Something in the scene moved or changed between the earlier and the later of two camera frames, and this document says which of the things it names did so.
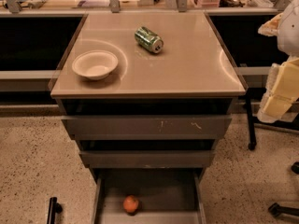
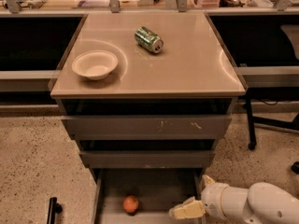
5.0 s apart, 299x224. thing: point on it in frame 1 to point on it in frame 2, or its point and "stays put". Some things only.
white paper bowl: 94,64 stays put
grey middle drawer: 147,159 stays put
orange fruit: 131,204 stays put
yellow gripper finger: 271,27 to 211,198
